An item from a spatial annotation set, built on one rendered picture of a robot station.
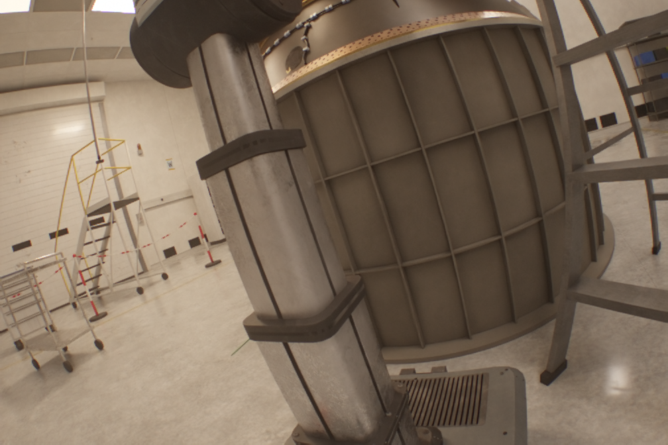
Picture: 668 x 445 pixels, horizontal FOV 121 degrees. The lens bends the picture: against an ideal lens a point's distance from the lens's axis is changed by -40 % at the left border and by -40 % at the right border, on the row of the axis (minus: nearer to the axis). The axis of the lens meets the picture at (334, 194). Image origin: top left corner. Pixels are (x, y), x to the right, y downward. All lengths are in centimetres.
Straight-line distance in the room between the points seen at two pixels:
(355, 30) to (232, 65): 93
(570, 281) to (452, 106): 68
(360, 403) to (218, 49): 46
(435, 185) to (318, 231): 74
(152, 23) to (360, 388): 53
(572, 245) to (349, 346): 69
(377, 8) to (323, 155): 64
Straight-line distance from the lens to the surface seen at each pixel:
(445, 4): 136
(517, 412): 70
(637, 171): 81
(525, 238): 126
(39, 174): 839
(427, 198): 111
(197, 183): 878
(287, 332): 36
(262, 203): 33
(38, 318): 503
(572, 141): 91
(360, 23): 129
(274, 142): 34
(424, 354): 129
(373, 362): 45
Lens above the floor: 79
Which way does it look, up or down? 4 degrees down
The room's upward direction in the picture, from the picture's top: 18 degrees counter-clockwise
